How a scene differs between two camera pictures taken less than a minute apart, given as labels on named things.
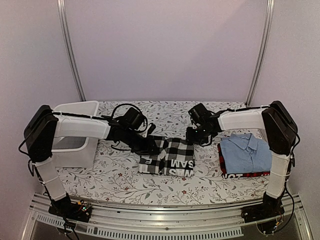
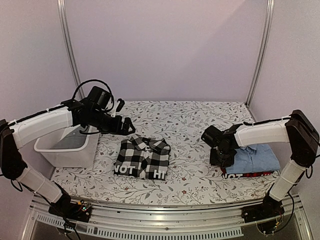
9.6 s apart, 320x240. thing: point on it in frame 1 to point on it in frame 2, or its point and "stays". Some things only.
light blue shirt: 243,153 stays
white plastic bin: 76,153 stays
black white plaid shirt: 176,158 to 143,158
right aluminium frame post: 268,27 stays
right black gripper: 189,138 to 214,162
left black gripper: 147,150 to 116,129
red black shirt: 225,175 stays
